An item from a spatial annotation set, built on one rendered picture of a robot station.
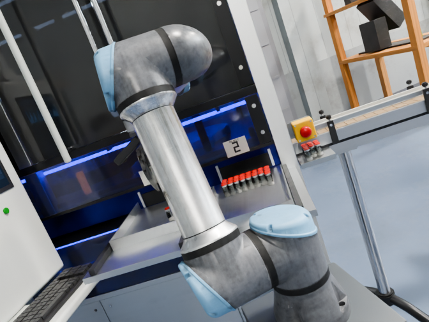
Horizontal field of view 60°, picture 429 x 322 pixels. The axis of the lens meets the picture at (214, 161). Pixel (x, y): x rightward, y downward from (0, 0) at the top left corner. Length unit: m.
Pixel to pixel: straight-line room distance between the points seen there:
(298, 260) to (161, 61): 0.43
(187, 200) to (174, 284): 0.99
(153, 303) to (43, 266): 0.47
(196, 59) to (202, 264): 0.37
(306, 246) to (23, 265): 1.05
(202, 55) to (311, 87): 4.51
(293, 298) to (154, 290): 0.99
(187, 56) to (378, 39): 4.19
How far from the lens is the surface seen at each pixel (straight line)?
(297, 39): 5.17
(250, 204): 1.18
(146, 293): 1.67
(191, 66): 0.72
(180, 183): 0.66
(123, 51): 0.71
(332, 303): 0.77
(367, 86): 5.83
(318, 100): 5.27
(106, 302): 1.75
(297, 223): 0.68
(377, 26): 4.82
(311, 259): 0.72
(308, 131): 1.33
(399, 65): 6.15
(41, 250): 1.55
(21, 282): 1.47
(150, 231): 1.22
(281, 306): 0.78
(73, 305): 1.29
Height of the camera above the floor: 1.31
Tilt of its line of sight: 13 degrees down
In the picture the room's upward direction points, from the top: 21 degrees counter-clockwise
